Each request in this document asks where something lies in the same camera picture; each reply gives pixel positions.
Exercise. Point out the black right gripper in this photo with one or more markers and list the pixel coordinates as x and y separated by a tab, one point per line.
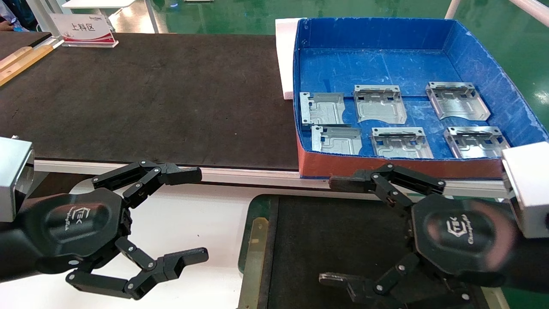
463	236

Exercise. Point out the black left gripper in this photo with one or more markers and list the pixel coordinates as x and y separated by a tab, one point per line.
73	223

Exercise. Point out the stamped sheet metal bracket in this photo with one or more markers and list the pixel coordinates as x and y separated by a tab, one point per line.
321	109
401	146
336	140
381	107
459	103
476	143

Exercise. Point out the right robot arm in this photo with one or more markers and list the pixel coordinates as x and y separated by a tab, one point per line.
532	262

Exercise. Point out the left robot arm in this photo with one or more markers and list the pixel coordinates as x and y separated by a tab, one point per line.
15	255

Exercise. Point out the large black conveyor mat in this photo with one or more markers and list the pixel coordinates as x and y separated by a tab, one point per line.
150	98

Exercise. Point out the blue corrugated plastic box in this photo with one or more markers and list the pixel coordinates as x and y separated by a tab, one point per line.
377	64

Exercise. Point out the white foam block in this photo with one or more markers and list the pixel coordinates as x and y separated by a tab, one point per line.
284	60

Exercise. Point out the white red acrylic sign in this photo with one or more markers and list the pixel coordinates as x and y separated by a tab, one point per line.
83	28

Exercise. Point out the yellow wooden strip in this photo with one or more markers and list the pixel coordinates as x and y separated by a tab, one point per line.
30	63

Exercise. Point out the pale wooden strip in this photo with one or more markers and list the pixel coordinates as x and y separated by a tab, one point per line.
15	57

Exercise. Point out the white background table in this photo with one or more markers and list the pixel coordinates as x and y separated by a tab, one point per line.
98	3

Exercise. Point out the white machine column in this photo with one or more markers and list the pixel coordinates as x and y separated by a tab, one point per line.
43	17

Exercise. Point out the aluminium conveyor frame rail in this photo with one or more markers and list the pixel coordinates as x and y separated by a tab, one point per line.
240	175

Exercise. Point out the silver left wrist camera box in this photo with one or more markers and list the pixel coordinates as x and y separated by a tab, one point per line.
13	176

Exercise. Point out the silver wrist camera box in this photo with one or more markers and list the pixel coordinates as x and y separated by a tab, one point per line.
13	176
529	189

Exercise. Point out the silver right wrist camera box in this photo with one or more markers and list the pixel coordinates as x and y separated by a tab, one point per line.
529	189

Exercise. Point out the white pipe frame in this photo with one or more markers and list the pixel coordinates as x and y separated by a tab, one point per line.
532	10

